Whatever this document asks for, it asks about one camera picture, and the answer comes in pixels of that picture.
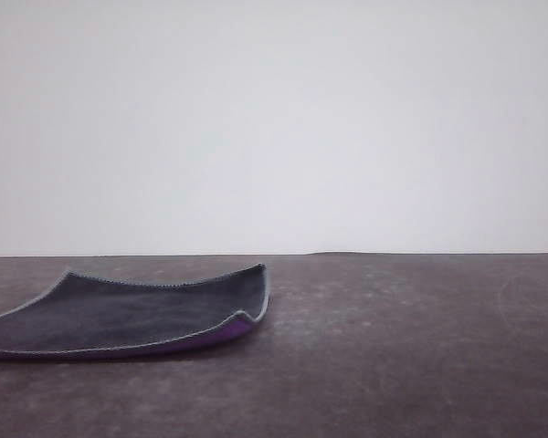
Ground purple towel with grey hem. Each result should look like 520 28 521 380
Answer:
0 263 272 363

